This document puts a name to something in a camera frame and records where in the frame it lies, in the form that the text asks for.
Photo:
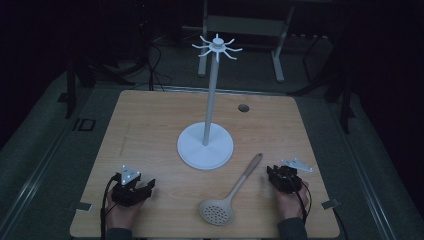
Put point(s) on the black tripod stand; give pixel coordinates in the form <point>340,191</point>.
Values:
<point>346,100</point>

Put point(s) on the white metal desk frame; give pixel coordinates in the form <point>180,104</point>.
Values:
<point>246,26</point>

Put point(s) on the white hook stand rack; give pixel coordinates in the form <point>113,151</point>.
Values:
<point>205,146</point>

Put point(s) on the beige slotted spoon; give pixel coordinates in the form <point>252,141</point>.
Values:
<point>216,210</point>

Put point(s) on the person's left hand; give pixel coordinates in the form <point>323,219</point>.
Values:
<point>122,215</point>

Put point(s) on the black floor stand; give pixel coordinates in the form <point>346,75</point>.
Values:
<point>70,90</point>

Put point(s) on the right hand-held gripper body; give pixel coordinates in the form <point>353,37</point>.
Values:
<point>289,178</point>

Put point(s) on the person's right hand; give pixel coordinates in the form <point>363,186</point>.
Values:
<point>289,205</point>

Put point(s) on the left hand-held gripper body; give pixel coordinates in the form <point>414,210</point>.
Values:
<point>126,191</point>

